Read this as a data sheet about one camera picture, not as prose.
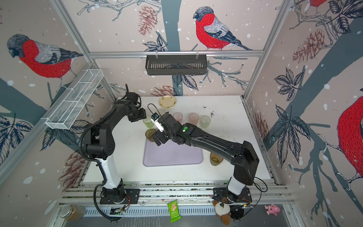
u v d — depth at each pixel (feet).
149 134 3.12
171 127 1.83
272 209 2.20
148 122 3.39
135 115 2.69
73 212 2.04
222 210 2.20
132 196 2.40
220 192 2.44
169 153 2.95
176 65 3.49
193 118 3.32
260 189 1.24
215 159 2.79
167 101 3.92
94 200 2.29
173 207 2.29
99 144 1.70
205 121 3.36
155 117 2.12
